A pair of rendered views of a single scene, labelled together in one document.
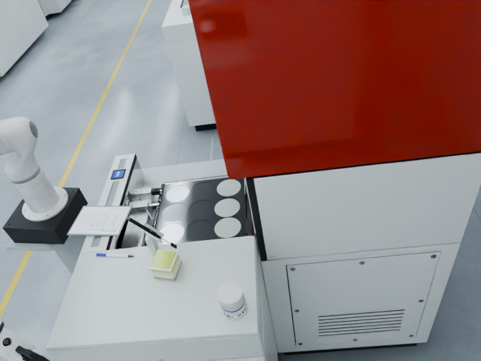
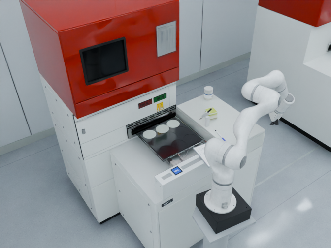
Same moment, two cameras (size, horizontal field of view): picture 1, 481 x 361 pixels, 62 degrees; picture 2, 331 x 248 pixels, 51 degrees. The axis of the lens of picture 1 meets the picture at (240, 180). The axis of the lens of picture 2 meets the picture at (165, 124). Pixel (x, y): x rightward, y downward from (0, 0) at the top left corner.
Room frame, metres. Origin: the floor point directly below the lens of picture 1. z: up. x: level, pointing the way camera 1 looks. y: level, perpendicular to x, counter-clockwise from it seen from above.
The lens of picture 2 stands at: (2.43, 1.64, 2.57)
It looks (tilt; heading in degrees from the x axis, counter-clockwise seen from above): 38 degrees down; 229
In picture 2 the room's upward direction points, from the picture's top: 2 degrees counter-clockwise
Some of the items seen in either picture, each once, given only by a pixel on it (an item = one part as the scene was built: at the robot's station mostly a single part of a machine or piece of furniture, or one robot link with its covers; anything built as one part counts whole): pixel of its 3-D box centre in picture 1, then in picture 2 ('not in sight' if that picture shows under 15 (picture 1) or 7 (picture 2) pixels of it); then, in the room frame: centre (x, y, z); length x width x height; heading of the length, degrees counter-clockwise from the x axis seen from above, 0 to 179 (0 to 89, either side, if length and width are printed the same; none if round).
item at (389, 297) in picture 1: (336, 237); (117, 153); (1.25, -0.41, 0.41); 0.82 x 0.71 x 0.82; 173
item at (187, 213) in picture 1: (201, 210); (169, 136); (1.13, 0.17, 0.90); 0.34 x 0.34 x 0.01; 83
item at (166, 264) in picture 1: (166, 266); (211, 113); (0.81, 0.28, 1.00); 0.07 x 0.07 x 0.07; 69
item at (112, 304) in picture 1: (164, 299); (218, 124); (0.76, 0.32, 0.89); 0.62 x 0.35 x 0.14; 83
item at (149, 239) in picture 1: (154, 239); (206, 117); (0.90, 0.31, 1.03); 0.06 x 0.04 x 0.13; 83
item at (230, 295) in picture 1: (232, 301); (208, 93); (0.63, 0.09, 1.01); 0.07 x 0.07 x 0.10
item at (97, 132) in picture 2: (253, 148); (130, 117); (1.29, -0.07, 1.02); 0.82 x 0.03 x 0.40; 173
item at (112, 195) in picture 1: (117, 208); (192, 170); (1.24, 0.53, 0.89); 0.55 x 0.09 x 0.14; 173
